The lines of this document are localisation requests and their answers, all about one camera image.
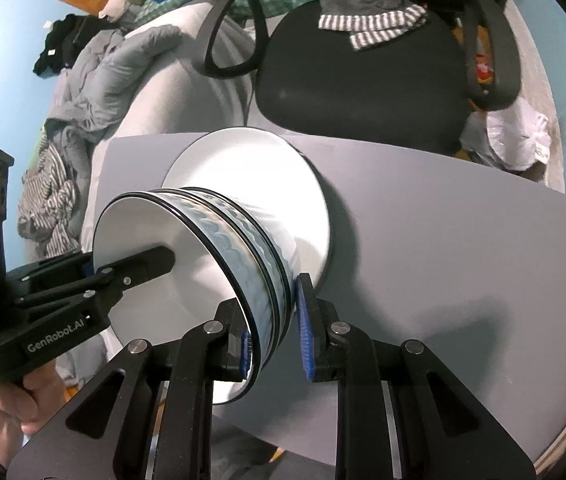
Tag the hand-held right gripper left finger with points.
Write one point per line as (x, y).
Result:
(223, 340)

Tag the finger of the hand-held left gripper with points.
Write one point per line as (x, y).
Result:
(138, 267)

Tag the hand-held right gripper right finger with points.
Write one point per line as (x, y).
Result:
(305, 330)

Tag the white plate with dark rim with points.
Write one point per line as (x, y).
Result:
(268, 170)

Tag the person's left hand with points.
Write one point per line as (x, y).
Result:
(28, 405)

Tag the striped cloth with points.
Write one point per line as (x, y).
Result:
(48, 205)

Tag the grey duvet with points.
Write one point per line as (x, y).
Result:
(108, 75)

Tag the black clothes pile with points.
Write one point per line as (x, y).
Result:
(73, 42)

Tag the black office chair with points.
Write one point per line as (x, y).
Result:
(363, 75)

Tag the white bag on floor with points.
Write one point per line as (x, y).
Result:
(513, 135)

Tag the colourful toy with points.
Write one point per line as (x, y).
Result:
(484, 70)

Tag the dark grey sweater striped cuffs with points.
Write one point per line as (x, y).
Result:
(363, 0)

